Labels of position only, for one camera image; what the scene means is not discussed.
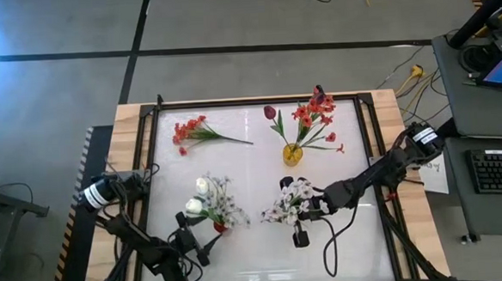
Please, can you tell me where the black keyboard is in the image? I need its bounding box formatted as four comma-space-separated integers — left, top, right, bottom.
465, 147, 502, 198

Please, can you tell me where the black floor mat striped edge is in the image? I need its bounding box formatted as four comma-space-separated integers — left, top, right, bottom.
39, 124, 122, 281

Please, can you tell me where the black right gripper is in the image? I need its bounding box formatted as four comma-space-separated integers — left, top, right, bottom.
278, 171, 362, 251

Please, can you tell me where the white paper sheet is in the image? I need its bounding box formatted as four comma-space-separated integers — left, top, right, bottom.
417, 153, 451, 196

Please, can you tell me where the dark grey workbench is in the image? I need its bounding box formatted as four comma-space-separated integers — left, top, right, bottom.
431, 30, 502, 144
443, 134, 502, 240

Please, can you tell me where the black stand leg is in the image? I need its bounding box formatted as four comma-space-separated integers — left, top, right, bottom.
0, 168, 52, 223

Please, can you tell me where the orange artificial flower bunch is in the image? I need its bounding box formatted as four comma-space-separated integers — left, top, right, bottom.
170, 112, 255, 158
289, 93, 346, 157

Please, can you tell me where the white veined flower spray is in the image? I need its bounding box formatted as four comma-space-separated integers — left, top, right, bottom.
199, 169, 252, 231
258, 176, 332, 229

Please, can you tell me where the yellow glass vase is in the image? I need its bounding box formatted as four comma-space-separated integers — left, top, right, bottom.
281, 142, 305, 168

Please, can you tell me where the white and blue artificial tulip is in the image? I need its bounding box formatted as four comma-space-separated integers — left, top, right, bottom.
183, 197, 216, 227

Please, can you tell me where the dark red artificial tulip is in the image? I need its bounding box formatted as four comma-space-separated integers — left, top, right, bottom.
262, 103, 294, 152

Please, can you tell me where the yellow extension cable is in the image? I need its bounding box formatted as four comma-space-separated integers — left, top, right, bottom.
393, 63, 438, 117

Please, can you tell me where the black cylindrical post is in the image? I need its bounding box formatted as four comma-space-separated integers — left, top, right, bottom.
444, 0, 502, 50

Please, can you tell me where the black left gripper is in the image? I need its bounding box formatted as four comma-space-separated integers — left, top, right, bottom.
168, 208, 225, 270

